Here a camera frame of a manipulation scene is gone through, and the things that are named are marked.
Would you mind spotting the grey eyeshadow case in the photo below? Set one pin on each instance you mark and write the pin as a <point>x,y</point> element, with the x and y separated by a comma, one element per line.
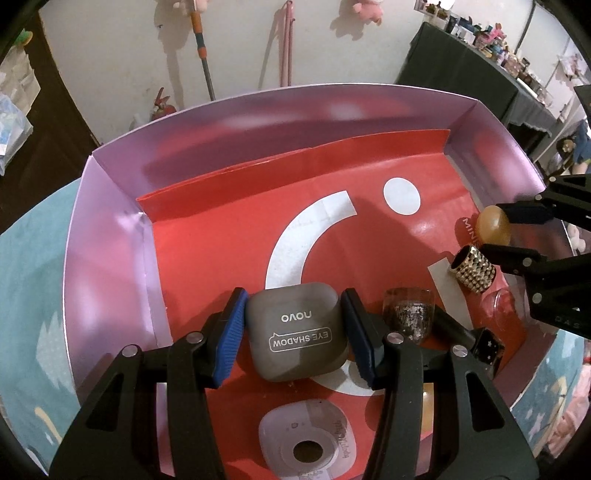
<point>296,332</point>

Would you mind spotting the red fire extinguisher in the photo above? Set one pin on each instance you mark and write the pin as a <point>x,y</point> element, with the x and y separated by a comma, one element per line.
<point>161,107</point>

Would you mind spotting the black nail polish bottle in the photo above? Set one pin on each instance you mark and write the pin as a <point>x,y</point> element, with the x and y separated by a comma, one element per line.
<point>488,349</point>

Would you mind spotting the mop handle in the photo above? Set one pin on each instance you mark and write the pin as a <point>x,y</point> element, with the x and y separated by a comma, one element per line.
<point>198,32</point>

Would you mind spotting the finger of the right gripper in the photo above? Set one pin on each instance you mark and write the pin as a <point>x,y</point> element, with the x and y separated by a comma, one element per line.
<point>566,198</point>
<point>558,291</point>

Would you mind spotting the orange soap dome back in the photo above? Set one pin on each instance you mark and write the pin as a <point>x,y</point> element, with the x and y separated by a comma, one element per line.
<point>493,227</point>

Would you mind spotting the orange soap dome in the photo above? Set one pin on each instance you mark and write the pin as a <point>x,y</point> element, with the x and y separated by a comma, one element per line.
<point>428,410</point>
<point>493,227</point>

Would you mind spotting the teal moon star blanket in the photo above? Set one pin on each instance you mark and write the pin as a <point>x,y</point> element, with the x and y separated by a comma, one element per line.
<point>32,322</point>

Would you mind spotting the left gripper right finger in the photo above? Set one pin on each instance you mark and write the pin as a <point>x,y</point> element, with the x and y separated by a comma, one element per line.
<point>475,436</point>

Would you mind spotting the pink white compact case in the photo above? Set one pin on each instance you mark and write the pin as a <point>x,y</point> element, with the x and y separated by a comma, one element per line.
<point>310,439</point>

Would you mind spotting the plastic bag on door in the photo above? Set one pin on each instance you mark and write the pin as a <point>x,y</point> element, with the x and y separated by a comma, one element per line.
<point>15,130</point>

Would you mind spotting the dark cloth side table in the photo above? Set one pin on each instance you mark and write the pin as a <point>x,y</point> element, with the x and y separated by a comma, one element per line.
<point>440,61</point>

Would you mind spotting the pink cardboard box tray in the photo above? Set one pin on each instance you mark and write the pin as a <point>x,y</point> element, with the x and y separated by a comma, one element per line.
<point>366,186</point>

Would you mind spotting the glitter clear jar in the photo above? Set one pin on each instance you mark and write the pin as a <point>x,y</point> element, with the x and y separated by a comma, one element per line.
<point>409,311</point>

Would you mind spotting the orange soap dome front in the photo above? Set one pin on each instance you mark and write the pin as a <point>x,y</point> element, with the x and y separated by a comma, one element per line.
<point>428,410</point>

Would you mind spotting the green plush on door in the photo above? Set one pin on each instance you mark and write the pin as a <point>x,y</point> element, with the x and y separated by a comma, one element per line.
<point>23,38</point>

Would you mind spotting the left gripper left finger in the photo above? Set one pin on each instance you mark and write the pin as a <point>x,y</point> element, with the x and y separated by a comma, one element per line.
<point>114,434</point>

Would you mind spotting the pink plush behind mop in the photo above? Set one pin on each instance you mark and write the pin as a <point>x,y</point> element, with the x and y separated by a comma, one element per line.
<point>187,7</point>

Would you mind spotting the dark wooden door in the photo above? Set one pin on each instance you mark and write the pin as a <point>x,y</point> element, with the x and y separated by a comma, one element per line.
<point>61,141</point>

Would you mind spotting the pink plush on wall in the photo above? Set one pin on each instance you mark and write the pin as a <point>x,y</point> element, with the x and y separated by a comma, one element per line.
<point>369,11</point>

